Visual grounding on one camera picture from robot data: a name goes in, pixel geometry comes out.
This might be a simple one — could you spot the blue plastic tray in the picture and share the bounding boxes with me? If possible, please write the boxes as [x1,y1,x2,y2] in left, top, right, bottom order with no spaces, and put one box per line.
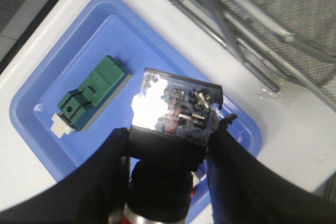
[10,0,255,221]

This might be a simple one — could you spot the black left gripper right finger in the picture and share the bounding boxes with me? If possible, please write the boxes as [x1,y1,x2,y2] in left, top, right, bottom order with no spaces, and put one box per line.
[207,114,335,223]

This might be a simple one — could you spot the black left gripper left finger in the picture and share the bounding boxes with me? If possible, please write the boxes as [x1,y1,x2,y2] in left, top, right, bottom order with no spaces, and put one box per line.
[1,128,130,223]

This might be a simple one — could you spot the green terminal block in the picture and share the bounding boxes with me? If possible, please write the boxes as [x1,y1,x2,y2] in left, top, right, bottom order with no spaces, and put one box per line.
[50,55,131,138]

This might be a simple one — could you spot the red emergency stop button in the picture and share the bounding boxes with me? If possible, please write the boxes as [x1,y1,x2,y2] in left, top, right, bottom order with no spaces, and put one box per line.
[122,68,223,223]

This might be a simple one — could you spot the bottom mesh tray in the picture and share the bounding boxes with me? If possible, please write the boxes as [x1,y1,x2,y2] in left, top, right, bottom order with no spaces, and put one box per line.
[220,0,335,98]

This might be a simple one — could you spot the grey metal rack frame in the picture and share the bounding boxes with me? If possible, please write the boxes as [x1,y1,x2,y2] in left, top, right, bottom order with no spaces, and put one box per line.
[169,0,335,109]

